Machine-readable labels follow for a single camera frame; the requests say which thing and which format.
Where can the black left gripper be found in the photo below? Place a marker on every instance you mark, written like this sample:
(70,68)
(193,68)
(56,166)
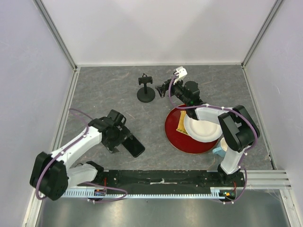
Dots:
(124,134)

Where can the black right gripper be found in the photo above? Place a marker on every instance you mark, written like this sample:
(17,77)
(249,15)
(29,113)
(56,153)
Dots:
(162,91)

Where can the black smartphone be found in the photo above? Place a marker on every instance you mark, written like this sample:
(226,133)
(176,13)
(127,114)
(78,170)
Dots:
(134,146)

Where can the black phone stand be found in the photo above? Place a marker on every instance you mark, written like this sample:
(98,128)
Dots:
(145,94)

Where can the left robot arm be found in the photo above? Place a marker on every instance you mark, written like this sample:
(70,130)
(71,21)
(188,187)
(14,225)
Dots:
(63,158)

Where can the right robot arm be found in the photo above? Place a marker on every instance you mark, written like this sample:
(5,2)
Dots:
(238,128)

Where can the yellow sponge cloth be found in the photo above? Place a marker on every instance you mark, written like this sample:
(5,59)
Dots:
(181,127)

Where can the red round tray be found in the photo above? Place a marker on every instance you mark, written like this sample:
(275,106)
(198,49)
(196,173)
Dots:
(181,141)

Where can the white paper plate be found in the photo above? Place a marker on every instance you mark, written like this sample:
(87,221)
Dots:
(202,131)

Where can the light blue mug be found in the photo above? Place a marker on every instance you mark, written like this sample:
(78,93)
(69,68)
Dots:
(221,149)

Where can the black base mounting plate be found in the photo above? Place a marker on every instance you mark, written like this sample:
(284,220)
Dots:
(127,179)

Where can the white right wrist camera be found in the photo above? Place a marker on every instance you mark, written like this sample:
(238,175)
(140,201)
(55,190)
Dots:
(180,72)

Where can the slotted cable duct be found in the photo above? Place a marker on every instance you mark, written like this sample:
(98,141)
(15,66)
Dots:
(149,192)

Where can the aluminium front rail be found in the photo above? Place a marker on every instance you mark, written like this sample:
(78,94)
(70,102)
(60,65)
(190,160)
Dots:
(267,178)

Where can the right aluminium frame post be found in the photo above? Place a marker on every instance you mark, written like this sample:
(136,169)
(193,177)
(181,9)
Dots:
(265,26)

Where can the aluminium frame post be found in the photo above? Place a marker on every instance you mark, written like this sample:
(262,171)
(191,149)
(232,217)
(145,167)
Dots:
(55,32)
(265,26)

